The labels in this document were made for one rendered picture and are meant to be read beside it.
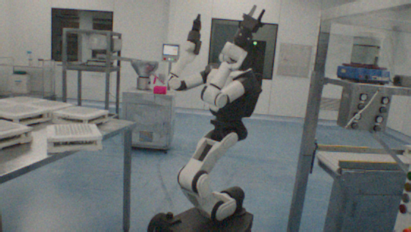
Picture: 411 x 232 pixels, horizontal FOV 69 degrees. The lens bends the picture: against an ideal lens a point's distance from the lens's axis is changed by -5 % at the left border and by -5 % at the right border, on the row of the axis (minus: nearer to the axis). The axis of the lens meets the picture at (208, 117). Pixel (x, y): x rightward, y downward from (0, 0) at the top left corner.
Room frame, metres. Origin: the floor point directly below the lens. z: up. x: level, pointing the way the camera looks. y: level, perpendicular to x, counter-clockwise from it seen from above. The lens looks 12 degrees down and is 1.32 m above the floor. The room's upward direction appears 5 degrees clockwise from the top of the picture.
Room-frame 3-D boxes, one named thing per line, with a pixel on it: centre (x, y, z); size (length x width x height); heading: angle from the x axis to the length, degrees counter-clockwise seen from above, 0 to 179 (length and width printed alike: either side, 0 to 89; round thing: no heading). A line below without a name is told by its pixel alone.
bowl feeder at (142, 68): (4.10, 0.82, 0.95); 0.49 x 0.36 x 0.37; 91
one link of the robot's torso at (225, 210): (1.99, -0.11, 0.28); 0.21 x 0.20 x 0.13; 141
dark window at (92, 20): (6.56, 2.78, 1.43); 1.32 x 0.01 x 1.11; 91
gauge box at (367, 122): (1.54, -0.79, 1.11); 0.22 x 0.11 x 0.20; 96
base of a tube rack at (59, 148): (1.45, 0.66, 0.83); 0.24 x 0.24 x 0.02; 28
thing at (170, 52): (4.19, 0.56, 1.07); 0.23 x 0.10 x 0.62; 91
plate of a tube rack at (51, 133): (1.45, 0.66, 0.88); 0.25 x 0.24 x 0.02; 118
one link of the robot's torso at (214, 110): (2.01, -0.15, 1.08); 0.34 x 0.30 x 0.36; 27
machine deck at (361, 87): (1.70, -0.97, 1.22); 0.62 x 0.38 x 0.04; 96
